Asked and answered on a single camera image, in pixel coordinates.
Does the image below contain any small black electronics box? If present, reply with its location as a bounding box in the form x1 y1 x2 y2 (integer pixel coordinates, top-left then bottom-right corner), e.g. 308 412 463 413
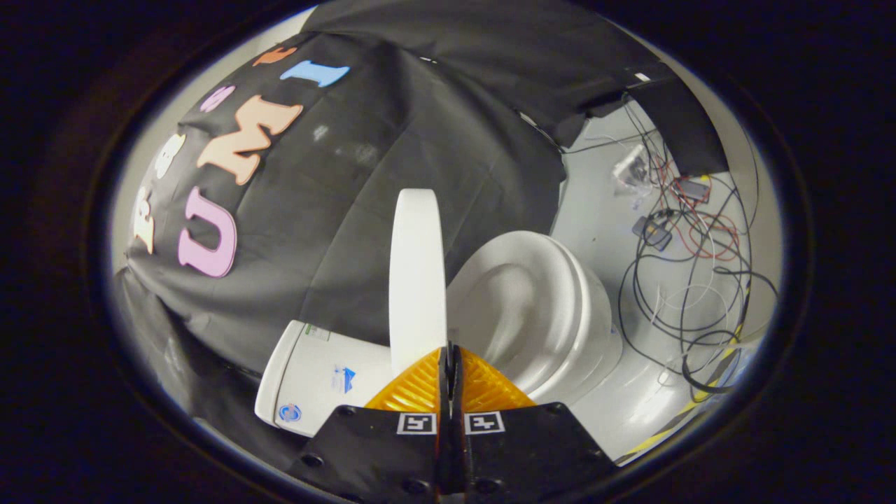
673 176 712 204

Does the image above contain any white toilet tank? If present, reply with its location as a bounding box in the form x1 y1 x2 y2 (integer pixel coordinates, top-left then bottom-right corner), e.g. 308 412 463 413
254 320 397 439

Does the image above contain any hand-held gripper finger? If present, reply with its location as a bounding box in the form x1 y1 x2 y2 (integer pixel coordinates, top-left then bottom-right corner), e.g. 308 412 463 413
287 346 452 504
448 344 620 504

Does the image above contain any white toilet lid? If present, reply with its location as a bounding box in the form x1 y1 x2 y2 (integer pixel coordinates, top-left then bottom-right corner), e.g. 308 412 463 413
388 188 449 376

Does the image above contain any clear plastic bag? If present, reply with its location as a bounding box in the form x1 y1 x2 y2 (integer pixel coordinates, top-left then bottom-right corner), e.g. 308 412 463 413
612 143 652 197

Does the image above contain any tangle of black cables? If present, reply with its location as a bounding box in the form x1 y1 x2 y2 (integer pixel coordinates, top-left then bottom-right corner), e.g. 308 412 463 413
560 98 779 403

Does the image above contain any tangle of red wires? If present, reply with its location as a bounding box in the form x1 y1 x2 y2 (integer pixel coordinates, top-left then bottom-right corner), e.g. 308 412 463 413
654 157 743 263

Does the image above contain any white toilet bowl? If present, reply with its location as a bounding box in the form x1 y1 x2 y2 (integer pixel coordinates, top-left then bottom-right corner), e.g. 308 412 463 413
447 230 624 408

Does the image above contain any small dark grey device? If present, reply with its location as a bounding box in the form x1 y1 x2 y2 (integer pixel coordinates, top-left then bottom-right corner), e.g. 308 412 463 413
632 214 674 252

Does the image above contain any black backdrop cloth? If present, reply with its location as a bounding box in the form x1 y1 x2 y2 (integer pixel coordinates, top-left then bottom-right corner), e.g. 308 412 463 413
112 0 730 477

